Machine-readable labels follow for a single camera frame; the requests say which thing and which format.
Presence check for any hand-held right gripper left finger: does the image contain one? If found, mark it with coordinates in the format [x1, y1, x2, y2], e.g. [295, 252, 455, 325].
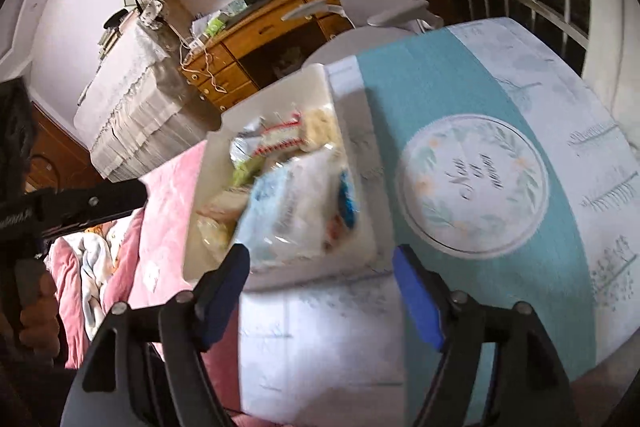
[60, 243, 251, 427]

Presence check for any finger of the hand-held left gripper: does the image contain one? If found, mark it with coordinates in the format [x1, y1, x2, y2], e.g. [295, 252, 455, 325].
[37, 181, 149, 235]

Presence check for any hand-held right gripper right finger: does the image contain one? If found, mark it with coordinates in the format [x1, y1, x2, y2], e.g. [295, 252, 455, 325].
[392, 244, 583, 427]

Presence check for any clear bag of puffed snacks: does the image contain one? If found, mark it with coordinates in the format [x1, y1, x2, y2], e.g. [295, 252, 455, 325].
[195, 192, 246, 258]
[300, 107, 343, 153]

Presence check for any large light blue snack bag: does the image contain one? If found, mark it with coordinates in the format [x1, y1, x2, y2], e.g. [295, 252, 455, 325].
[235, 152, 346, 268]

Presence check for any blue snack packet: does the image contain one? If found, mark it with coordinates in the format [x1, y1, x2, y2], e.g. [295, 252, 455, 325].
[335, 172, 361, 233]

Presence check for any green snack packet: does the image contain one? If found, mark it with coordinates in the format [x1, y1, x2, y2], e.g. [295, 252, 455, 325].
[230, 152, 266, 188]

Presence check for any silver snack packet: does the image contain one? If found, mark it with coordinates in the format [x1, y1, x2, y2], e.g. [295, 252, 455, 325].
[227, 117, 266, 163]

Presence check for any red white snack packet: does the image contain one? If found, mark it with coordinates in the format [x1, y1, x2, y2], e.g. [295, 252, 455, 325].
[245, 117, 306, 158]

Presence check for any white storage box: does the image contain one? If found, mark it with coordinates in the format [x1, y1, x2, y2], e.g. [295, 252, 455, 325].
[182, 63, 378, 283]

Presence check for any person's left hand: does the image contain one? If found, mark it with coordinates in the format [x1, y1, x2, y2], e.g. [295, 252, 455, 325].
[20, 272, 63, 358]

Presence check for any pale printed cloth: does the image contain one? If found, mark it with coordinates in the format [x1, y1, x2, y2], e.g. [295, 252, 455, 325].
[80, 227, 126, 338]

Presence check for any pink blanket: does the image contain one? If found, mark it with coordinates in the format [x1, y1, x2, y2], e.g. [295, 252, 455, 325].
[45, 140, 241, 427]

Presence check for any brown wooden cabinet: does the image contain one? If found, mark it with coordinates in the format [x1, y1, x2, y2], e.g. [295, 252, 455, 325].
[25, 102, 106, 193]

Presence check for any cloth-covered side table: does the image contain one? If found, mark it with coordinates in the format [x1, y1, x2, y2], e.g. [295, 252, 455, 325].
[74, 14, 223, 183]

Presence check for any person's dark clothing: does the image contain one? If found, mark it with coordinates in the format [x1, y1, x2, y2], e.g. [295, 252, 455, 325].
[0, 332, 81, 427]

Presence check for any black object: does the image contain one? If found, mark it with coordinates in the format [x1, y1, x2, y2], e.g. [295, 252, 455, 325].
[102, 7, 131, 33]

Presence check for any white device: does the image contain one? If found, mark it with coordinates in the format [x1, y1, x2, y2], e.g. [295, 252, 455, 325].
[140, 0, 166, 25]

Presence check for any teal printed tablecloth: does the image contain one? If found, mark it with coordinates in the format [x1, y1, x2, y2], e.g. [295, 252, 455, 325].
[240, 17, 633, 427]

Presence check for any green box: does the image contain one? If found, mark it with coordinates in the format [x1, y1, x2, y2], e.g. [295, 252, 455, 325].
[205, 14, 228, 38]

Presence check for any wooden desk with drawers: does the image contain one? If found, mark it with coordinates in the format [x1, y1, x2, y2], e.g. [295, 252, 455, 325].
[177, 0, 361, 113]

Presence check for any white pink-flowered cloth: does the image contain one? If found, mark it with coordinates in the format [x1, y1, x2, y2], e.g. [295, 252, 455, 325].
[580, 0, 640, 108]

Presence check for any white cable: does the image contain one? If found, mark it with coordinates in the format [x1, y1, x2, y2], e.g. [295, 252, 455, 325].
[179, 34, 228, 95]

